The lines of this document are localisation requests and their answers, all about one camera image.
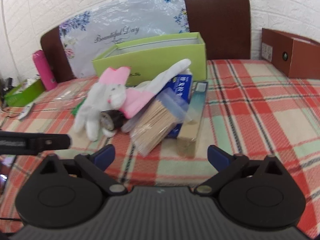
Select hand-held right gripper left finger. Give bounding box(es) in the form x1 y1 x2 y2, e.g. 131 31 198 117
37 144 128 197

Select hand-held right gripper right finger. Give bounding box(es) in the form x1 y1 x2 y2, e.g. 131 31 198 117
193 144 285 197

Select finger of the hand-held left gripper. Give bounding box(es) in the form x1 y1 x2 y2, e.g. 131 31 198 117
0 131 72 156

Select black roll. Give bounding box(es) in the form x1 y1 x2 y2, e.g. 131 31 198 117
101 110 125 132

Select long teal tan box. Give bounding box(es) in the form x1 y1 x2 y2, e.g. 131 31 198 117
176 81 209 159

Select white pink plush rabbit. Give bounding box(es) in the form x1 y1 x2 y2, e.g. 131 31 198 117
74 66 132 142

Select wooden stick bundle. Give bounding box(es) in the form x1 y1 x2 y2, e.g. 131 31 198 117
131 100 178 156

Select white pink fluffy glove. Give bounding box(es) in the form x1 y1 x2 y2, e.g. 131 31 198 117
124 59 192 119

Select clear plastic box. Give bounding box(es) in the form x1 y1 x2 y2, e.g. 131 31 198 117
122 90 191 133

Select blue tissue pack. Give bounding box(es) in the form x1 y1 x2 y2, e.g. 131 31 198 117
154 74 194 138

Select large green cardboard box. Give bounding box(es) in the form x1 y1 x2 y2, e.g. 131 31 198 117
91 32 208 88

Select white portable router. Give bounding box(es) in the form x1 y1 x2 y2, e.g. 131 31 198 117
17 102 35 120

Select green packet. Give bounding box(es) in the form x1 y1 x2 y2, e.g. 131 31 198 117
71 97 87 117

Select clear plastic cup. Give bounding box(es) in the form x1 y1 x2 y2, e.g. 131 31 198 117
56 84 88 105

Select small green cardboard box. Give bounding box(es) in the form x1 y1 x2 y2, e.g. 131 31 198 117
4 78 45 107

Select red plaid blanket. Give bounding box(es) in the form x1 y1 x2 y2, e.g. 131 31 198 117
0 59 320 238

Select black device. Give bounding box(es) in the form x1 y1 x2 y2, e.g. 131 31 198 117
0 77 13 98

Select pink thermos bottle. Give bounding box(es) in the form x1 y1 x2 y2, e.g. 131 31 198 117
32 50 58 91

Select brown cardboard box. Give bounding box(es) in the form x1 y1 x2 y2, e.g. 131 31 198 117
261 28 320 78

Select brown wooden headboard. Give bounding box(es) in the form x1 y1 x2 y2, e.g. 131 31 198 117
41 0 251 84

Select black cable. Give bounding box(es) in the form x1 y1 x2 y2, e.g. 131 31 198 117
0 106 21 120

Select white wall cable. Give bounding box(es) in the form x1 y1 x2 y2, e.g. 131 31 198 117
1 0 21 80

